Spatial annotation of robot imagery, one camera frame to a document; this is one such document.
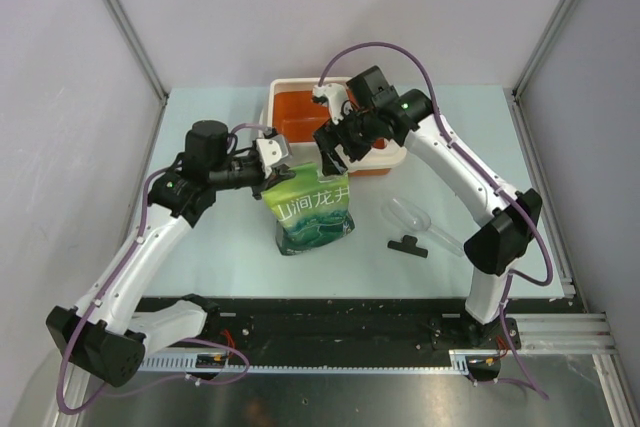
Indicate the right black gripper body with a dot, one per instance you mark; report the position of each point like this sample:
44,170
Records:
356,135

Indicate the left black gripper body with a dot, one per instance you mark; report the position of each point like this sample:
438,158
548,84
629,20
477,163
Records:
259,180

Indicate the green litter bag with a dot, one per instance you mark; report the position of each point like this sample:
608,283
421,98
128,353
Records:
311,210

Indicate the clear plastic scoop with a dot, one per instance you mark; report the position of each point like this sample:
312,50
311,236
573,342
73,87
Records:
414,220

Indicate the black bag clip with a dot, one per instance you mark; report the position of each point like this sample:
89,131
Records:
408,245

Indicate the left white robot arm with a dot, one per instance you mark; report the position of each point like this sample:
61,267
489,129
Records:
101,333

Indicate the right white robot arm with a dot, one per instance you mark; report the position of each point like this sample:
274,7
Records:
366,109

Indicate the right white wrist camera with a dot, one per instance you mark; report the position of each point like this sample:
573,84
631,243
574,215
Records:
335,97

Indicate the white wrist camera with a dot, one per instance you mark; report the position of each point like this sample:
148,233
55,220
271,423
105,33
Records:
335,97
273,150

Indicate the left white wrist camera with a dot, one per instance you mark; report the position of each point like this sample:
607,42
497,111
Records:
273,150

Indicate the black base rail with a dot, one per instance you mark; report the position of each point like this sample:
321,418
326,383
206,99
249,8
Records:
351,331

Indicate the white slotted cable duct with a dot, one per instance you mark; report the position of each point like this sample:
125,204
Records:
180,361

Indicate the left aluminium frame post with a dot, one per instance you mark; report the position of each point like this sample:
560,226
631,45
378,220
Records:
132,40

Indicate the aluminium frame post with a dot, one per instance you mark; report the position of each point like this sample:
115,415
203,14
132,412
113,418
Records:
554,27
132,40

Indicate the aluminium side rail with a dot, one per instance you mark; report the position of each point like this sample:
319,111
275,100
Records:
572,329

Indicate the right aluminium frame post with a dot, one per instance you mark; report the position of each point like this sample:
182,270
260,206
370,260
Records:
554,27

